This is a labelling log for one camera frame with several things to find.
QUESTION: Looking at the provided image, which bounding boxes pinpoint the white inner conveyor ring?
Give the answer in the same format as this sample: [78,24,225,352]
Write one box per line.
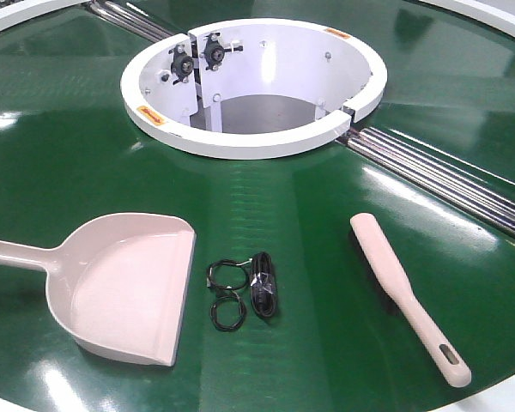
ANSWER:
[119,17,388,161]

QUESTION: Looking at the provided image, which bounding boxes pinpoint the beige plastic dustpan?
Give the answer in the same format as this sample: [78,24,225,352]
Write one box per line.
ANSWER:
[0,212,196,367]

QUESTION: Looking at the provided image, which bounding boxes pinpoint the chrome roller bars right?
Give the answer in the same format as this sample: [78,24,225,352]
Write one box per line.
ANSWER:
[338,127,515,239]

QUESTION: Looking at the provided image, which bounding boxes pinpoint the white outer conveyor rim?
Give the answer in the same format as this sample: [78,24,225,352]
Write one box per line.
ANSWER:
[0,0,515,39]

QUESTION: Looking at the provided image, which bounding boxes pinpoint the chrome roller bars left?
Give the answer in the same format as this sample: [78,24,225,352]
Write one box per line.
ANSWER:
[84,1,175,42]

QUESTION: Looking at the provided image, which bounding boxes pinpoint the black bearing right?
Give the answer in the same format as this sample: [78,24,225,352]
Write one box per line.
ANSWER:
[199,32,244,71]

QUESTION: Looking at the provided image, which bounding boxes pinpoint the beige hand brush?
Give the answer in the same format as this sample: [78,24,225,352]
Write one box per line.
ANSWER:
[349,213,472,388]

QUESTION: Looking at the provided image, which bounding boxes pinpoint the chrome roller bars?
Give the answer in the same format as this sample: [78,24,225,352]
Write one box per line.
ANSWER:
[338,127,515,239]
[84,1,175,42]

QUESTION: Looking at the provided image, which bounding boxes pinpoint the black bearing left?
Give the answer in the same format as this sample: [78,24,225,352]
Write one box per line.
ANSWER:
[168,44,194,84]

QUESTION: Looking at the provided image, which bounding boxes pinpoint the black bearing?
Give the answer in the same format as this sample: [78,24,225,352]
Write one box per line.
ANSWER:
[168,44,194,84]
[199,32,244,71]

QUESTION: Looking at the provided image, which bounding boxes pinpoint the black cable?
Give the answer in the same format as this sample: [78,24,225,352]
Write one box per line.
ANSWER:
[247,251,280,319]

